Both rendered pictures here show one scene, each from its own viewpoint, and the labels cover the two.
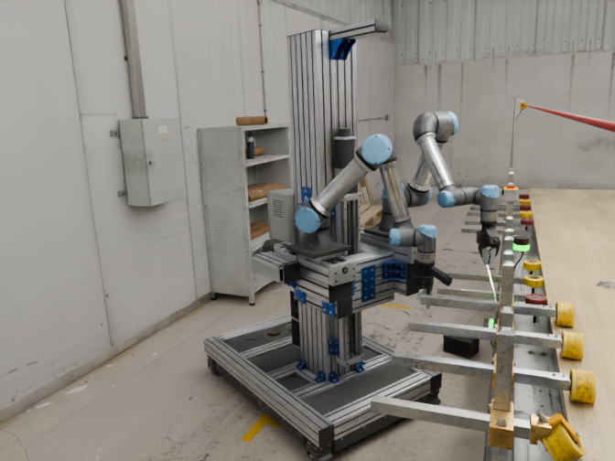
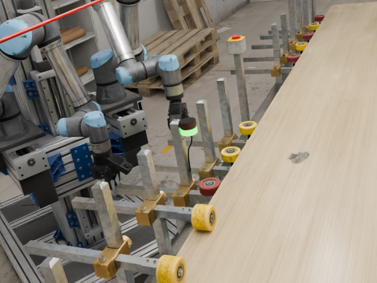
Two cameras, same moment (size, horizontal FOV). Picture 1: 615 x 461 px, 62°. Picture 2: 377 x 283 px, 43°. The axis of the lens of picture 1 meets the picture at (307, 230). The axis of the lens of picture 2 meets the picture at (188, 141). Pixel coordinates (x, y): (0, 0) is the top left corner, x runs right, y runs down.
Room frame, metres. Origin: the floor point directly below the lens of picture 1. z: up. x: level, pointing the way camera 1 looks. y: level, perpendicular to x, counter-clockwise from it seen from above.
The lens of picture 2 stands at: (0.41, -0.99, 1.80)
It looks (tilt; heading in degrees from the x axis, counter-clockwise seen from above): 25 degrees down; 5
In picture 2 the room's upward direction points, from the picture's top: 10 degrees counter-clockwise
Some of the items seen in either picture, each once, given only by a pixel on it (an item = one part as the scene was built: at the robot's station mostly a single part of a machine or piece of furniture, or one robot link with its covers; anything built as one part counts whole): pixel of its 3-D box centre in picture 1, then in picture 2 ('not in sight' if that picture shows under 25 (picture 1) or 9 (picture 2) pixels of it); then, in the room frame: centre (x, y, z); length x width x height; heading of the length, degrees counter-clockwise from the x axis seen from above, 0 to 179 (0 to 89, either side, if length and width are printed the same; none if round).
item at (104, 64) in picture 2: (394, 198); (105, 65); (2.64, -0.46, 1.21); 0.13 x 0.12 x 0.14; 116
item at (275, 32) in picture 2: not in sight; (277, 60); (3.40, -1.37, 0.86); 0.04 x 0.04 x 0.48; 68
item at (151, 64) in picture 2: (469, 196); (156, 66); (2.30, -0.74, 1.26); 0.11 x 0.11 x 0.08; 26
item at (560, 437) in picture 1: (562, 442); not in sight; (0.99, -0.54, 0.93); 0.09 x 0.08 x 0.09; 68
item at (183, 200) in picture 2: not in sight; (186, 192); (1.98, -0.81, 0.85); 0.14 x 0.06 x 0.05; 158
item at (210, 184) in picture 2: (535, 308); (211, 195); (1.93, -0.90, 0.85); 0.08 x 0.08 x 0.11
